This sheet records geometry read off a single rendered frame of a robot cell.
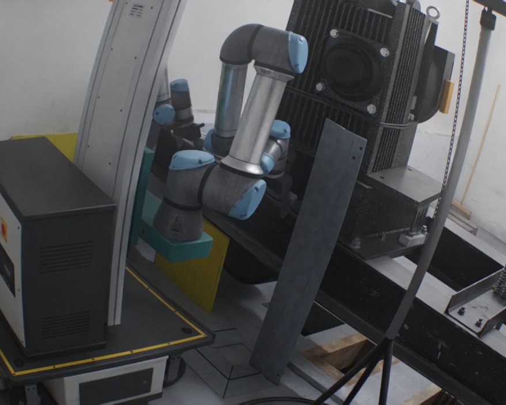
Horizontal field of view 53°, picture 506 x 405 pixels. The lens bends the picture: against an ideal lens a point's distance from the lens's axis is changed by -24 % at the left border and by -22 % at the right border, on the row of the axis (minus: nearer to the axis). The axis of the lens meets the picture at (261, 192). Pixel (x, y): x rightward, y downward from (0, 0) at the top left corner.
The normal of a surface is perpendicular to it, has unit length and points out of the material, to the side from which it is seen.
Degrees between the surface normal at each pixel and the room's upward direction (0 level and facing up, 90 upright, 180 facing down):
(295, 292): 90
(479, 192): 90
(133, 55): 90
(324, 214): 90
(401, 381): 0
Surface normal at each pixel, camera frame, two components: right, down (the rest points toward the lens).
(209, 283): -0.75, 0.04
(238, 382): 0.36, -0.82
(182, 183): -0.33, 0.25
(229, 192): -0.22, 0.07
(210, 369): 0.11, -0.89
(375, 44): -0.59, 0.13
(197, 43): 0.61, 0.42
